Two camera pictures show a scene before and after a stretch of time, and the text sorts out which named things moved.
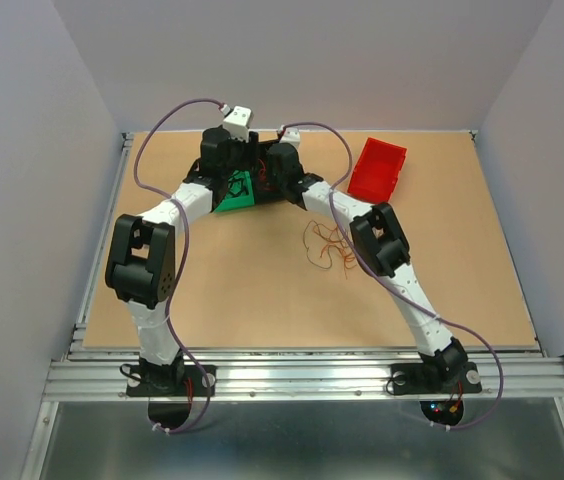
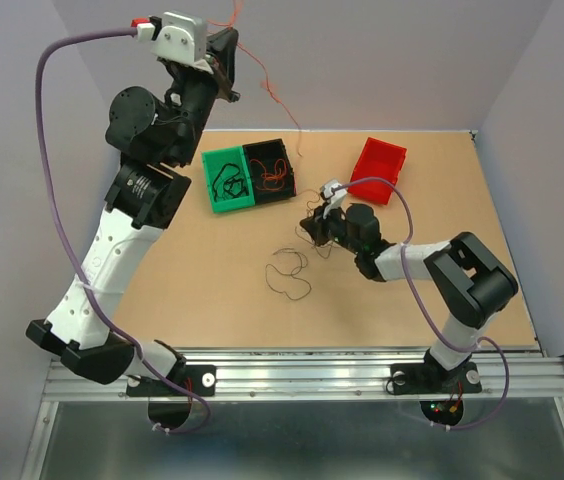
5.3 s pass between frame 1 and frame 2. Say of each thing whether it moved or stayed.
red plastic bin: stayed
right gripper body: moved
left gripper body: moved
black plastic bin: stayed
